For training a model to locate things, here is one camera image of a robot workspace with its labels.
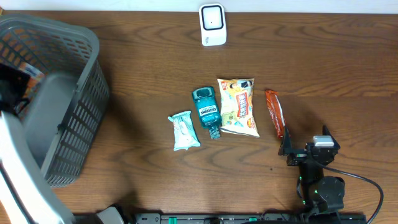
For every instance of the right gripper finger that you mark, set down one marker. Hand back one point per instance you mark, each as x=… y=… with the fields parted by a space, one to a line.
x=326 y=132
x=286 y=145

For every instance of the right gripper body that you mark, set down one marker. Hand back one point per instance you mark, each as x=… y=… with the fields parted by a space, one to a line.
x=296 y=158

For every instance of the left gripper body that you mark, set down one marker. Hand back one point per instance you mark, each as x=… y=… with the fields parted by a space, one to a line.
x=10 y=79

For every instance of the orange snack packet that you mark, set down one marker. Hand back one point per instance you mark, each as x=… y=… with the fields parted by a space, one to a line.
x=29 y=77

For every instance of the red chocolate bar wrapper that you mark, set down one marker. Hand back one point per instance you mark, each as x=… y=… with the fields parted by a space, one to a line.
x=276 y=112

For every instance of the yellow snack bag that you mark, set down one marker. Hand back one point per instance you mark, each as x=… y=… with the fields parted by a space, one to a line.
x=237 y=107

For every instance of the grey plastic shopping basket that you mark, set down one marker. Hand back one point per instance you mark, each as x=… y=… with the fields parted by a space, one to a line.
x=69 y=99

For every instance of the teal mouthwash bottle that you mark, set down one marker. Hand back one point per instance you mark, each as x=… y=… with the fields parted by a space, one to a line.
x=207 y=109

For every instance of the light blue wet wipes pack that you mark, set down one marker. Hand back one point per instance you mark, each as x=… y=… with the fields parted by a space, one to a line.
x=184 y=132

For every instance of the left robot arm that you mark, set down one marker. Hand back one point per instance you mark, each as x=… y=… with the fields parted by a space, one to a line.
x=25 y=195

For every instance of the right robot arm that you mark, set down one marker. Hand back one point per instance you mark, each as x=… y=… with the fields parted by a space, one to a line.
x=321 y=194

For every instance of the white barcode scanner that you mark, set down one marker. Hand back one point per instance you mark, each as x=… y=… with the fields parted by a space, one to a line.
x=212 y=25

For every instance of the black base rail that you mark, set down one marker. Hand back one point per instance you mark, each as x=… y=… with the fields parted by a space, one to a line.
x=282 y=218

